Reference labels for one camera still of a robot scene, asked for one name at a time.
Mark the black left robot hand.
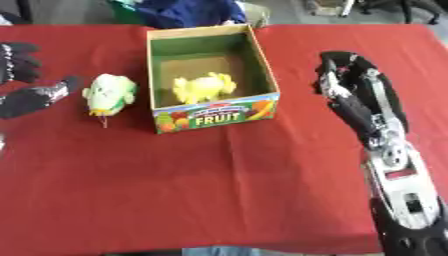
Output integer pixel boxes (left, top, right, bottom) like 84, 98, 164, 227
0, 41, 84, 120

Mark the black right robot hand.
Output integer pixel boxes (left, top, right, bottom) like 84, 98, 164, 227
311, 50, 412, 149

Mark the cardboard box with green inside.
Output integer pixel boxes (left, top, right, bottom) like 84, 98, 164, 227
145, 23, 282, 135

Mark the pale green soft toy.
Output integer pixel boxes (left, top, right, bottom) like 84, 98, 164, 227
80, 73, 140, 118

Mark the black chair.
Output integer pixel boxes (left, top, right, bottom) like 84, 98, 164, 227
355, 0, 448, 26

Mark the green bag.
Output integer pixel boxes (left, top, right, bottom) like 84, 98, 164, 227
106, 0, 147, 26

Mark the yellow soft toy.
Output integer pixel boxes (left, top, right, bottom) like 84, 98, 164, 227
171, 71, 240, 105

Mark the person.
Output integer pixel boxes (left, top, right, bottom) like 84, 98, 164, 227
134, 0, 249, 30

